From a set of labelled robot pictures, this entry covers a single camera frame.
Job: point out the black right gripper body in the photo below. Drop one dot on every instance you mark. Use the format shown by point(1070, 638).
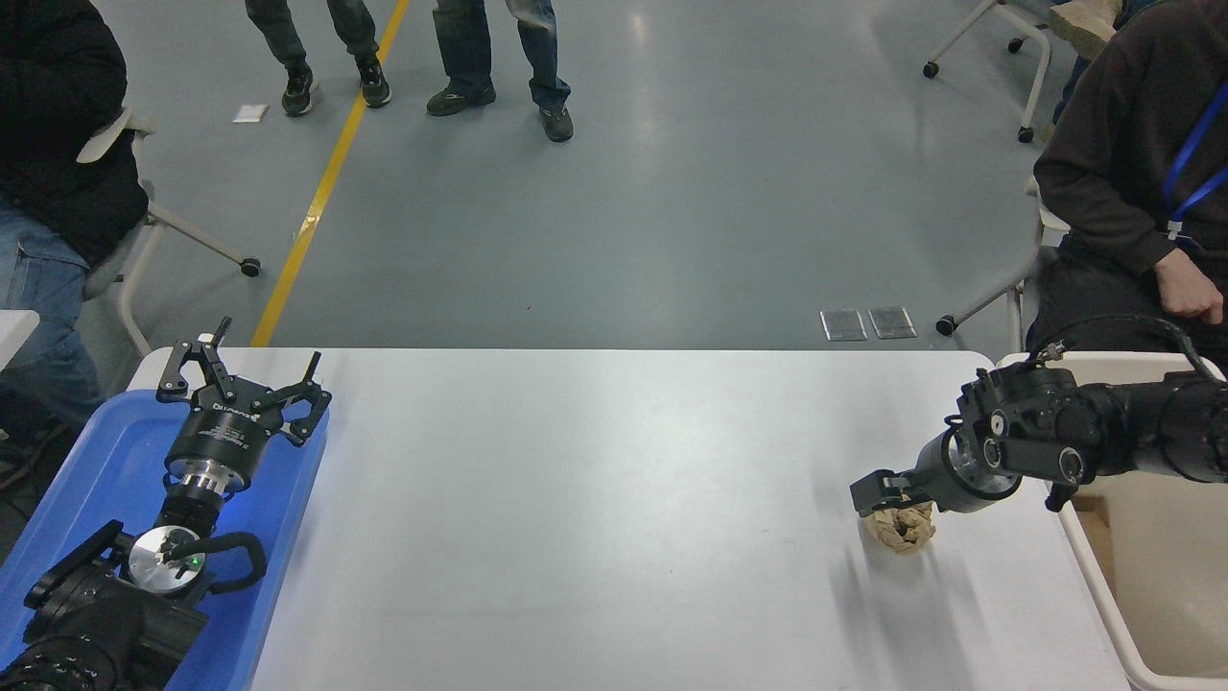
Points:
point(935, 480)

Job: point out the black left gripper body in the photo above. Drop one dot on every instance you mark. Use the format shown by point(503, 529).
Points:
point(224, 434)

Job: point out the tan paper ball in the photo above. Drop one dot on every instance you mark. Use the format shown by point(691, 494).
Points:
point(902, 533)

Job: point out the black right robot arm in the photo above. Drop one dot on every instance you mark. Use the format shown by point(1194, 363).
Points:
point(1055, 432)

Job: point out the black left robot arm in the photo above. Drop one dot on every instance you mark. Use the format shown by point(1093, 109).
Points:
point(96, 624)

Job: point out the person's hand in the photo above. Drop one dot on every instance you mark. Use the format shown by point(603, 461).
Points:
point(1188, 283)

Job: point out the blue plastic tray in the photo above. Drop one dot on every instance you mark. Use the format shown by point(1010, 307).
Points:
point(106, 451)

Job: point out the square metal floor plate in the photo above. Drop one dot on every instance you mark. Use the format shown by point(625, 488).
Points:
point(891, 322)
point(843, 324)

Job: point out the white wheeled chair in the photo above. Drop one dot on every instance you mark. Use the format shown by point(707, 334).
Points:
point(1031, 38)
point(1017, 283)
point(153, 226)

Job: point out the small white table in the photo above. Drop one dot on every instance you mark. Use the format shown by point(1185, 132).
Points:
point(14, 331)

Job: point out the large pale plastic bin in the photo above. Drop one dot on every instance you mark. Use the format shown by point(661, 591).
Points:
point(1151, 576)

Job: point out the seated person in black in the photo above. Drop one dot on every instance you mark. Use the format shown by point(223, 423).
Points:
point(58, 125)

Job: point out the standing person, black shoes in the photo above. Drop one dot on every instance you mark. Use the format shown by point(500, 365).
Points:
point(297, 38)

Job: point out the standing person, grey shoes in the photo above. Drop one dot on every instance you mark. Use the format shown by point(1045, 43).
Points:
point(470, 58)

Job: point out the tan boot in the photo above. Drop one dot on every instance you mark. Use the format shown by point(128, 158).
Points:
point(1084, 24)

